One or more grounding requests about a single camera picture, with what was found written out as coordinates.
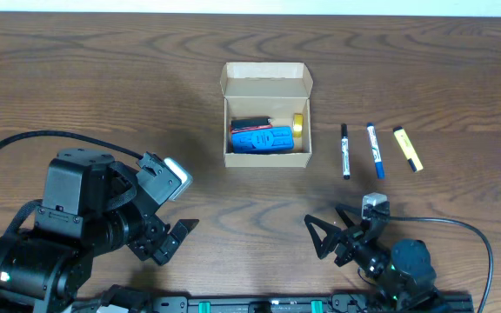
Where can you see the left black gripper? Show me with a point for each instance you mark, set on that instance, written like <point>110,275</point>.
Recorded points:
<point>144,240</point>

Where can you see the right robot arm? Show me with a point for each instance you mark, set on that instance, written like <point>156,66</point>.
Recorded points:
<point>403,274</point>

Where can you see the black mounting rail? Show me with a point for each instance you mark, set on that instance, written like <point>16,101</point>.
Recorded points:
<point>119,299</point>

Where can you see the yellow clear tape roll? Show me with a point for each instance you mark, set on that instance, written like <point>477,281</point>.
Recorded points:
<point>297,126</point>

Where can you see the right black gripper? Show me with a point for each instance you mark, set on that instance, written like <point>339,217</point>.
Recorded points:
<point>355,236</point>

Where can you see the blue whiteboard marker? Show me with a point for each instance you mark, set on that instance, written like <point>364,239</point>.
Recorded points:
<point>377,158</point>

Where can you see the yellow highlighter pen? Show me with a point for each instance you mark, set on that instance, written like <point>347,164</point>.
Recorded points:
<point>406,146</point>

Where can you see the black whiteboard marker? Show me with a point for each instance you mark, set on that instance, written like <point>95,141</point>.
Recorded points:
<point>345,152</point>

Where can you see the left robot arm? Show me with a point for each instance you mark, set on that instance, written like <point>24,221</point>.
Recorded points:
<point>92,205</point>

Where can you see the open cardboard box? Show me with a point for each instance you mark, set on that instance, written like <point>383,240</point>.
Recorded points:
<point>279,91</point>

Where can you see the red black stapler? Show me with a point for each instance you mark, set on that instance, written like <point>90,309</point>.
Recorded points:
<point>252,123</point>

